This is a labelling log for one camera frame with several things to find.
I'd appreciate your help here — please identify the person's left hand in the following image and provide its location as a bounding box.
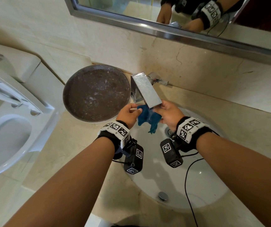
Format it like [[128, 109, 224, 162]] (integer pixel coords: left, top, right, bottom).
[[116, 103, 142, 130]]

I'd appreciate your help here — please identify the person's right hand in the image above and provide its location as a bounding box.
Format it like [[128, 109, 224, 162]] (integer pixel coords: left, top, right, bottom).
[[153, 100, 185, 133]]

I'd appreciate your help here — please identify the teal cleaning cloth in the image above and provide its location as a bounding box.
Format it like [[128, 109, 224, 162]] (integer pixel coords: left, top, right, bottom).
[[136, 104, 162, 135]]

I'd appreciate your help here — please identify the chrome faucet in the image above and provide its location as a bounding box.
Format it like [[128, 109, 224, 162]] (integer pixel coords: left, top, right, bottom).
[[130, 72, 169, 108]]

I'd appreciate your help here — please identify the round dark brown tray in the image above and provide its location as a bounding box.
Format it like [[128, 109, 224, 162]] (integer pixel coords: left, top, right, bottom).
[[62, 64, 131, 123]]

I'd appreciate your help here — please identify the person's left forearm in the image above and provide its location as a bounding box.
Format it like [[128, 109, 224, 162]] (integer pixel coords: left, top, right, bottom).
[[4, 137, 115, 227]]

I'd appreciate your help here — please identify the person's right forearm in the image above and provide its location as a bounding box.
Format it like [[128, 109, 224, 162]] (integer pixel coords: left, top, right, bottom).
[[196, 132, 271, 227]]

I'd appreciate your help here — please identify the chrome sink drain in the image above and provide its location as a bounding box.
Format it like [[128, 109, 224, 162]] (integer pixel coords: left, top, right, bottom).
[[165, 126, 176, 140]]

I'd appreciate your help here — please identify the white ceramic sink basin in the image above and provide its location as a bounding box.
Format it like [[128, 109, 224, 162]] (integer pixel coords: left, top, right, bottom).
[[121, 107, 229, 210]]

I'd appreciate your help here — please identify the beige marble sink countertop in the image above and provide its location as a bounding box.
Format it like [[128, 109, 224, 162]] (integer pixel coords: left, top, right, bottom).
[[22, 73, 271, 227]]

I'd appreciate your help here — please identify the left marker wristband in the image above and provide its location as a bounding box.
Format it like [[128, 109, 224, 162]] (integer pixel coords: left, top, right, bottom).
[[95, 120, 131, 149]]

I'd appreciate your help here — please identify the marker wristband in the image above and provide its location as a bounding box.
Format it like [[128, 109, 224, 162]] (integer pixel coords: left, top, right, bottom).
[[175, 116, 213, 153], [95, 120, 131, 149]]

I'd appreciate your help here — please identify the right marker wristband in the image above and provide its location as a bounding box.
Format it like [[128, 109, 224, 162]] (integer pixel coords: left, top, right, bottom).
[[175, 116, 213, 153]]

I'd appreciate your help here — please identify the white toilet tank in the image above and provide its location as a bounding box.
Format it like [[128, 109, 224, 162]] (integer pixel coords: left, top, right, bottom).
[[0, 42, 66, 111]]

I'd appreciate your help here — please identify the steel framed mirror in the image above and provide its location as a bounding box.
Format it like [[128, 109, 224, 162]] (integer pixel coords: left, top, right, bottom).
[[63, 0, 271, 68]]

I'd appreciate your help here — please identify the white toilet bowl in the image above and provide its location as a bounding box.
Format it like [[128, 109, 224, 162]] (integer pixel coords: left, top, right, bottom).
[[0, 101, 60, 179]]

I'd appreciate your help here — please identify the white toilet seat lid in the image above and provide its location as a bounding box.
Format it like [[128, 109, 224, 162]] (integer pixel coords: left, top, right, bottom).
[[0, 58, 53, 115]]

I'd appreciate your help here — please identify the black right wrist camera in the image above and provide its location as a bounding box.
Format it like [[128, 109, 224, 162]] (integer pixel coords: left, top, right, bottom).
[[160, 138, 184, 168]]

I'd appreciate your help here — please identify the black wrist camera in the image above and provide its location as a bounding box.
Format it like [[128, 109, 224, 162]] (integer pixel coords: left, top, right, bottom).
[[160, 138, 184, 168], [113, 138, 144, 175]]

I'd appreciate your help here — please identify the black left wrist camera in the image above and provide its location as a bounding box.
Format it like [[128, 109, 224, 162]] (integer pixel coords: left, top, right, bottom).
[[113, 138, 144, 175]]

